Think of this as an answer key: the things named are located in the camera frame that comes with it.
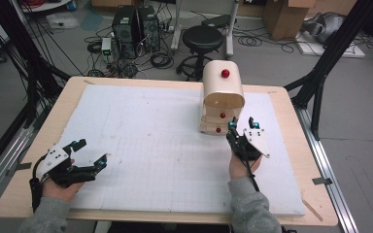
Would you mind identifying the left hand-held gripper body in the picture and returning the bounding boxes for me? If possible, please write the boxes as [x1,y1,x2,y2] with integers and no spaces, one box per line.
[38,144,97,188]

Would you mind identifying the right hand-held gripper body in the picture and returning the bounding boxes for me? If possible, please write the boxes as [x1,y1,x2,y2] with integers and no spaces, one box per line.
[225,128,271,162]

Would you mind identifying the cream drawer cabinet red knobs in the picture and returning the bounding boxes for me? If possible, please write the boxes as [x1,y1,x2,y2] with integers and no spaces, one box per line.
[198,59,246,136]

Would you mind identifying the person's right hand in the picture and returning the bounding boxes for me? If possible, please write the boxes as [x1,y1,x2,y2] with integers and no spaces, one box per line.
[228,149,264,181]

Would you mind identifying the person's left hand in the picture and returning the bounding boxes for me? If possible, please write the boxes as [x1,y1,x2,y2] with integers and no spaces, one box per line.
[41,157,85,204]

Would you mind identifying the grey tape piece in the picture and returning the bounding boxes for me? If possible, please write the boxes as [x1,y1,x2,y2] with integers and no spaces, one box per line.
[6,161,33,178]
[311,177,333,186]

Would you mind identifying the light wooden table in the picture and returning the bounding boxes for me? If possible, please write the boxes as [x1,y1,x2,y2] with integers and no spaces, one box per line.
[0,76,339,227]

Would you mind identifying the white foam board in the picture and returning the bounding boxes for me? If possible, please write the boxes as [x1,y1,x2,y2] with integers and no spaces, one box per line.
[57,83,307,217]

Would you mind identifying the masking tape strip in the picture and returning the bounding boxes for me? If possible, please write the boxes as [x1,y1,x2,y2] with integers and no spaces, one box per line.
[301,197,324,223]

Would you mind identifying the black round stool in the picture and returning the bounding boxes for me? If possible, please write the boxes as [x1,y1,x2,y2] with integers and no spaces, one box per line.
[176,24,225,83]

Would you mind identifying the small grey power supply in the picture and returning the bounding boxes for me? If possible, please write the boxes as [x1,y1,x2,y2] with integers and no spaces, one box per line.
[100,37,113,56]

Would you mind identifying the large cardboard box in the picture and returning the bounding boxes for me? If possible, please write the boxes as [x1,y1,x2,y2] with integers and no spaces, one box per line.
[260,0,317,41]

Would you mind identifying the white floor board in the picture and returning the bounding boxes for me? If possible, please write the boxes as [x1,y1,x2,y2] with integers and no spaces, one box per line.
[294,31,366,59]

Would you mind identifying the grey bag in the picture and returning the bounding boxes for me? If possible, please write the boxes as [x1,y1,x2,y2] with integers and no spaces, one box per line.
[300,12,347,45]

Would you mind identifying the black computer tower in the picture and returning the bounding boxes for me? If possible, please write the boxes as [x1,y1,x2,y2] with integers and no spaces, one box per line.
[137,5,161,53]
[111,5,141,60]

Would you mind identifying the clear plastic bag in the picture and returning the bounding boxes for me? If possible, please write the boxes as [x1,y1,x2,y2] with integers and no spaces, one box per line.
[46,12,81,30]

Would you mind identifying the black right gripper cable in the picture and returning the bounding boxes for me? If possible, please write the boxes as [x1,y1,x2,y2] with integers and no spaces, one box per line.
[241,151,261,193]

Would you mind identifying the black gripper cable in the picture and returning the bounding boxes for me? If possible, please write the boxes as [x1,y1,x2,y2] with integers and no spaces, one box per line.
[241,151,261,193]
[28,154,51,214]

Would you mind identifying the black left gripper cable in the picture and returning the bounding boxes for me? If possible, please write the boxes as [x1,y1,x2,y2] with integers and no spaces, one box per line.
[28,154,51,214]

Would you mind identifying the aluminium rail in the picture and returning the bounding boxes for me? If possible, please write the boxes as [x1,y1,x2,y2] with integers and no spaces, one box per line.
[292,104,360,233]
[0,123,35,212]

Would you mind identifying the black metal frame with cables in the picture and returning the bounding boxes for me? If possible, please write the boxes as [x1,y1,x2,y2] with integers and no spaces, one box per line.
[0,0,73,130]

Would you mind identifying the loose black floor cable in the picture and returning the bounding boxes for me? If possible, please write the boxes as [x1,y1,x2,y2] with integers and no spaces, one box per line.
[232,26,296,54]

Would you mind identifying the tangle of black floor cables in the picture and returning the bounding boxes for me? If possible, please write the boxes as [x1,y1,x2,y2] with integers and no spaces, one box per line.
[84,25,176,79]

